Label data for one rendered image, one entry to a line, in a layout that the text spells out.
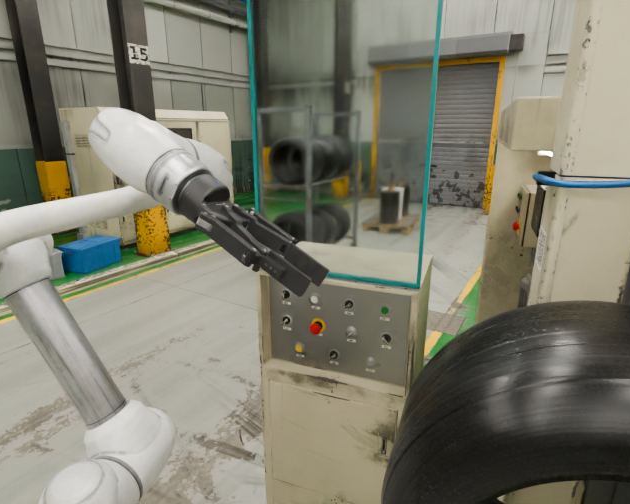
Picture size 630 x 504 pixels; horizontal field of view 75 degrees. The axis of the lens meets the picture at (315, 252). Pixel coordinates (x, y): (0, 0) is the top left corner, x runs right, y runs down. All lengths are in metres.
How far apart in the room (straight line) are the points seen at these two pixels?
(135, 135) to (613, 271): 0.81
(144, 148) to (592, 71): 0.70
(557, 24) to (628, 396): 9.47
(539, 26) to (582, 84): 9.09
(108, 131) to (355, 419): 1.19
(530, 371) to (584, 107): 0.45
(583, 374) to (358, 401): 1.03
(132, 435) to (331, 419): 0.69
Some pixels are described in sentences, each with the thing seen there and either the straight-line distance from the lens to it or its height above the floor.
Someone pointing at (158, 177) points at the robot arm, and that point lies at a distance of 0.65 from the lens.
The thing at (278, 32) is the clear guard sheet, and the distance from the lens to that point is 1.34.
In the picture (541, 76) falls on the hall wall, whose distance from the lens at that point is 9.68.
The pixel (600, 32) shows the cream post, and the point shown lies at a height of 1.87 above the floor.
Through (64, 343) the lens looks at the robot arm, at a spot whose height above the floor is 1.24.
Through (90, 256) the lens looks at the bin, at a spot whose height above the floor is 0.20.
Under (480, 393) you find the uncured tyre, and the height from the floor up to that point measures 1.42.
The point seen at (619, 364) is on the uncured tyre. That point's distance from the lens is 0.57.
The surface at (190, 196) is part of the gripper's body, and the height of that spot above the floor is 1.64.
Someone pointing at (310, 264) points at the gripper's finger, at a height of 1.54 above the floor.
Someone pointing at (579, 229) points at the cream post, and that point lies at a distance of 0.84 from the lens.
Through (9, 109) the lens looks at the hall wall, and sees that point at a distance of 8.50.
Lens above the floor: 1.73
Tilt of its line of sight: 17 degrees down
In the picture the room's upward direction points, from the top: straight up
